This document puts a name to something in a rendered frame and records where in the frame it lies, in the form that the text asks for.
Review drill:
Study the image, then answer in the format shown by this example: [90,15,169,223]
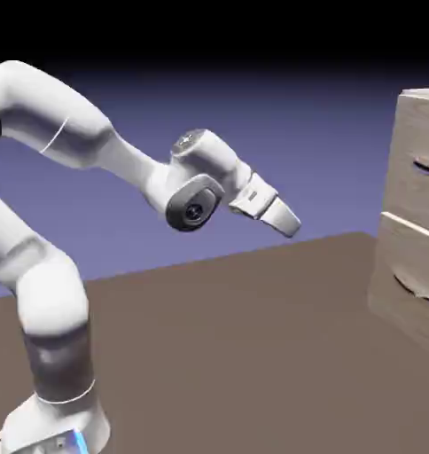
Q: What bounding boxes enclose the light wood cabinet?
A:
[367,86,429,352]

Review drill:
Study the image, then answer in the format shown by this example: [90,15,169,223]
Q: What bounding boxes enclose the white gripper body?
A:
[259,195,303,239]

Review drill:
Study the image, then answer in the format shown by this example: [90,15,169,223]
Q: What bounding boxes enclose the light wood drawer front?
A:
[367,215,429,352]
[381,94,429,237]

